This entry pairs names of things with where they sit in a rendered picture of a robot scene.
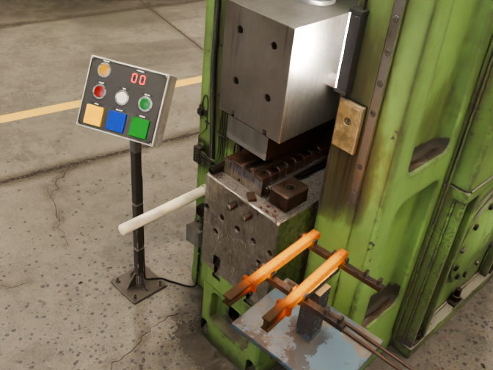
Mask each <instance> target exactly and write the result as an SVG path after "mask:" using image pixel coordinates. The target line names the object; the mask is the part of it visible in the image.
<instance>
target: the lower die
mask: <svg viewBox="0 0 493 370"><path fill-rule="evenodd" d="M314 145H317V146H318V147H319V148H320V149H321V153H320V158H321V157H322V156H325V155H326V156H328V154H329V148H330V145H331V138H329V137H328V135H327V136H325V137H323V138H321V139H319V140H317V141H315V142H313V143H311V144H309V145H307V146H305V147H303V148H300V149H298V150H296V151H294V152H293V153H290V154H288V155H287V156H284V157H282V158H281V159H278V160H276V161H275V160H272V161H270V162H268V163H266V164H264V165H262V166H260V167H258V168H256V169H253V170H252V172H251V173H250V172H248V171H247V170H245V166H246V165H248V164H251V163H253V162H255V161H257V160H258V159H260V157H258V156H256V155H255V154H253V153H252V152H250V151H248V150H247V149H246V148H245V149H243V150H241V152H239V151H238V152H236V153H233V154H231V155H229V156H226V157H225V158H224V172H225V173H227V174H228V175H229V176H231V177H232V178H234V179H236V180H237V181H238V182H239V183H241V184H243V185H244V186H245V187H247V188H248V189H250V190H252V191H253V192H255V193H256V194H257V195H259V196H260V197H262V196H264V195H266V194H268V193H265V192H264V191H263V188H265V186H266V185H268V183H269V178H270V175H269V173H268V172H265V173H263V171H264V170H268V171H269V172H270V173H271V183H272V182H274V181H276V179H277V178H278V172H279V171H278V169H277V168H276V167H275V168H274V169H272V167H273V166H274V165H276V166H278V167H279V169H280V178H282V177H284V176H285V174H286V171H287V166H286V164H285V163H282V165H281V162H286V163H287V164H288V174H289V173H292V172H293V170H294V167H295V161H294V160H293V159H291V160H290V161H289V158H290V157H293V158H295V160H296V162H297V165H296V169H299V168H301V167H302V164H303V157H302V156H301V155H299V156H297V154H298V153H302V154H303V155H304V157H305V161H304V165H306V164H309V163H310V158H311V153H310V152H309V151H307V152H306V153H305V151H306V150H307V149H309V150H311V151H312V153H313V159H312V162H313V161H315V160H316V159H317V157H318V152H319V150H318V148H317V147H314V149H313V146H314ZM238 179H240V181H239V180H238Z"/></svg>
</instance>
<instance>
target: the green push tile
mask: <svg viewBox="0 0 493 370"><path fill-rule="evenodd" d="M149 126H150V121H149V120H145V119H142V118H139V117H132V120H131V125H130V129H129V132H128V135H129V136H132V137H136V138H140V139H144V140H146V139H147V133H148V130H149Z"/></svg>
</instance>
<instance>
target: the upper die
mask: <svg viewBox="0 0 493 370"><path fill-rule="evenodd" d="M334 124H335V118H334V119H331V120H329V121H327V122H325V123H323V124H321V125H319V126H316V127H315V128H312V129H310V130H308V131H306V132H304V133H302V134H300V135H297V136H295V137H293V138H291V139H289V140H286V141H284V142H282V143H280V144H278V143H277V142H275V141H274V140H272V139H270V138H268V137H267V136H266V133H265V134H261V133H260V132H259V131H256V130H255V129H253V128H252V127H250V126H248V125H247V124H245V123H243V122H241V121H240V120H238V119H237V118H235V117H234V114H232V115H230V114H228V121H227V137H228V138H230V139H231V140H232V141H234V142H236V143H238V144H239V145H240V146H242V147H244V148H246V149H247V150H248V151H250V152H252V153H253V154H255V155H256V156H258V157H260V158H261V159H262V160H264V161H267V160H269V159H271V158H273V157H275V156H278V155H280V154H281V153H284V152H286V151H287V150H290V149H291V148H294V147H296V146H297V145H300V144H302V143H304V142H306V141H308V140H310V139H312V138H314V137H317V136H318V135H321V134H323V133H325V132H327V131H329V130H331V129H333V128H334Z"/></svg>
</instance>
